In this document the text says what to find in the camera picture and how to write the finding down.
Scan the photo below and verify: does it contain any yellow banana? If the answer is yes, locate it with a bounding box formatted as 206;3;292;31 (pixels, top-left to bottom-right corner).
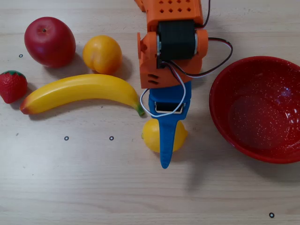
19;74;146;117

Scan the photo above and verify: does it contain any yellow lemon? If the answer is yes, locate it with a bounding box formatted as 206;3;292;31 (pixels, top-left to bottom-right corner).
141;118;188;153

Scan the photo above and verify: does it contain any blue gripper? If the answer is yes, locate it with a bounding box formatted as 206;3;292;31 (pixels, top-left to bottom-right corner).
148;81;193;170

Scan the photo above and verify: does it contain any red speckled bowl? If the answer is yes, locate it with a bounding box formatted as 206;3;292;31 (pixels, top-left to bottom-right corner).
209;56;300;164

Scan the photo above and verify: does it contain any red apple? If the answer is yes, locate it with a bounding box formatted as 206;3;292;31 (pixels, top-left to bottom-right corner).
24;16;76;68

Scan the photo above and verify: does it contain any orange yellow peach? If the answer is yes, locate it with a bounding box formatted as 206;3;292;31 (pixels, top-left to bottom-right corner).
82;35;123;76

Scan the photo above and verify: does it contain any red strawberry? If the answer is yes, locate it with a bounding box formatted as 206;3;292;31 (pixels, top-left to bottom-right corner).
0;70;28;104

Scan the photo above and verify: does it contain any red white black servo cable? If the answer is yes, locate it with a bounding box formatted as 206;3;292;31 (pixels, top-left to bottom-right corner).
140;0;233;118

